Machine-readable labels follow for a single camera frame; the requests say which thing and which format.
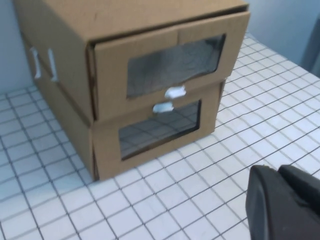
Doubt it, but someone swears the cardboard box shell with drawer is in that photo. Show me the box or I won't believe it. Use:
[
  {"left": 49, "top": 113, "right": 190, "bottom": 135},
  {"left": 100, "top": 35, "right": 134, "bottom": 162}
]
[
  {"left": 13, "top": 0, "right": 251, "bottom": 126},
  {"left": 33, "top": 74, "right": 225, "bottom": 181}
]

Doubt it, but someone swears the white grid-pattern tablecloth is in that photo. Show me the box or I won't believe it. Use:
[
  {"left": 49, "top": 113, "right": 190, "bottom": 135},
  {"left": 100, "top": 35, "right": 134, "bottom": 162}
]
[{"left": 0, "top": 32, "right": 320, "bottom": 240}]

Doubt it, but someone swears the windowed cardboard drawer with front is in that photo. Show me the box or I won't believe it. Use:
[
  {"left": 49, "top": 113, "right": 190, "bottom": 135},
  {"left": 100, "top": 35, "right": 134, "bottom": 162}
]
[{"left": 92, "top": 10, "right": 252, "bottom": 120}]

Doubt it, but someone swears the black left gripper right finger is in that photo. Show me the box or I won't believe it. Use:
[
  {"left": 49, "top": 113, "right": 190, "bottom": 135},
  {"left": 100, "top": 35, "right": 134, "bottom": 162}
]
[{"left": 278, "top": 163, "right": 320, "bottom": 210}]

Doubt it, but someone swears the white plastic drawer pull tab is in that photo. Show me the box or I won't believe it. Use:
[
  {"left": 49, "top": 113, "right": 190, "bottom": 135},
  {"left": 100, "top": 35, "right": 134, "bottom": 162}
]
[
  {"left": 164, "top": 85, "right": 187, "bottom": 99},
  {"left": 152, "top": 100, "right": 175, "bottom": 114}
]

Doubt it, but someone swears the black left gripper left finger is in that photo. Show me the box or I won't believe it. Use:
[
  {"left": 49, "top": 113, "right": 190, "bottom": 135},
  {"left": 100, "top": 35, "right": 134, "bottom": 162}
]
[{"left": 245, "top": 164, "right": 320, "bottom": 240}]

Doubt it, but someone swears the white plastic box connector clip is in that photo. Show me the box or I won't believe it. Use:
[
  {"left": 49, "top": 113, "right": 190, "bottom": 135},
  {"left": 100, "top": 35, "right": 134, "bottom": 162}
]
[
  {"left": 47, "top": 47, "right": 59, "bottom": 83},
  {"left": 29, "top": 46, "right": 42, "bottom": 80}
]

